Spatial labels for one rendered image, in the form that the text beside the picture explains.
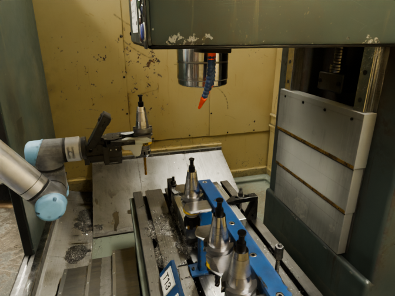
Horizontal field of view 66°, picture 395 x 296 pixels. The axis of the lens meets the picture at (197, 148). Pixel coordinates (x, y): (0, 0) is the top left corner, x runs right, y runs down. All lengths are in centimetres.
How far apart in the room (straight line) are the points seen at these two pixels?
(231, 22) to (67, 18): 140
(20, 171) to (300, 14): 75
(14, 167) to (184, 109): 137
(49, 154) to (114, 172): 107
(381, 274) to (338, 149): 43
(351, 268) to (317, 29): 83
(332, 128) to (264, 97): 117
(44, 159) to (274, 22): 72
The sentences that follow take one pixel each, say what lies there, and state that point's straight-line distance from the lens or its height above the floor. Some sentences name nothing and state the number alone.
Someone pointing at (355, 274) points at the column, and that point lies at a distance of 124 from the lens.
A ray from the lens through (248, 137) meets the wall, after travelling 227.
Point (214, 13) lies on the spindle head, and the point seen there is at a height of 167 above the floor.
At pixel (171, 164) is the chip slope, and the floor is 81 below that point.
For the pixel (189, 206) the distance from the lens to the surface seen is 80.
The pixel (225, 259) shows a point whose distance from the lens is 64.
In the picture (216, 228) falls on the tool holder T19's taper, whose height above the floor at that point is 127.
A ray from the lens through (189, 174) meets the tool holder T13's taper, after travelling 81.
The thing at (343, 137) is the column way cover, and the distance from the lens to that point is 109.
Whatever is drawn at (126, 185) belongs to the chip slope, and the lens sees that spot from 194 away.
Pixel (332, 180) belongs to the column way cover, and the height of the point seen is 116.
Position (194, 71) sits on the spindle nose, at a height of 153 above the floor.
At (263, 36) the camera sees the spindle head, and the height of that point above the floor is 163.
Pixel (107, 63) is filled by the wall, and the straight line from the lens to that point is 195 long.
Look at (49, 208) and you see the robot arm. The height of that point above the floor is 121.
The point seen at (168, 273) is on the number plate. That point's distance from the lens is 101.
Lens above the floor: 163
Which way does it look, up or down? 20 degrees down
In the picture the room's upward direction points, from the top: straight up
